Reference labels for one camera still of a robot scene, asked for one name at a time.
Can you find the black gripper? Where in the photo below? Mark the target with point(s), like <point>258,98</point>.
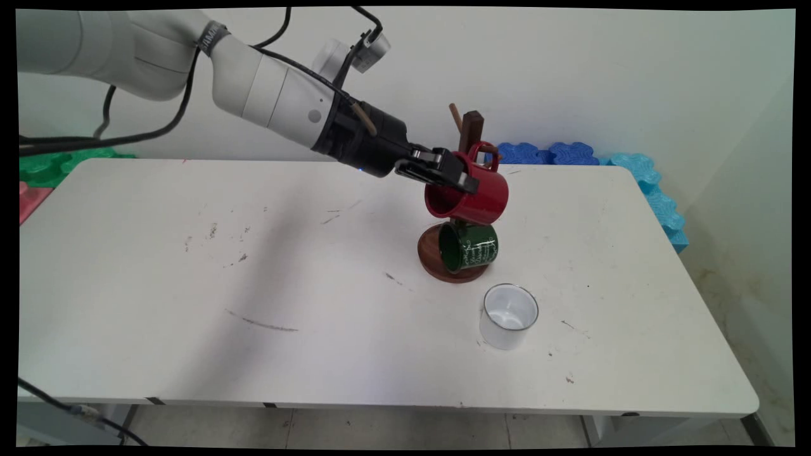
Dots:
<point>374,139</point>

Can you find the red enamel mug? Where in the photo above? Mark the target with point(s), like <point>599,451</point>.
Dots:
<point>488,196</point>

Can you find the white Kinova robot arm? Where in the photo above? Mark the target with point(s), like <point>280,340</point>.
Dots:
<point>127,50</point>

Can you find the dark wooden mug tree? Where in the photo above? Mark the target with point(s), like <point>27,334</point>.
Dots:
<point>472,126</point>

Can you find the dark blue foam mat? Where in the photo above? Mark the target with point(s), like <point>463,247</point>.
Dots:
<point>573,154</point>
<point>519,154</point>

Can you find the green enamel mug white print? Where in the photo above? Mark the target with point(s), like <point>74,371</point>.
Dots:
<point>475,250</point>

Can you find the cyan foam mat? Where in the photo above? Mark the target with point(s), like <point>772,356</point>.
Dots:
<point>662,209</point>
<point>633,170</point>
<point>678,240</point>

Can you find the green foam mat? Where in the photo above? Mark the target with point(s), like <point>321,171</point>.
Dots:
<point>51,166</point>

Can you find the red foam mat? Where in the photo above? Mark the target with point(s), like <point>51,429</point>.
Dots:
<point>31,202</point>

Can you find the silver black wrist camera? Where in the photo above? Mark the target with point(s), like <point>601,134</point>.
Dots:
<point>374,50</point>

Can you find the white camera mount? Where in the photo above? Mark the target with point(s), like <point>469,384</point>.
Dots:
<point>331,58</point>

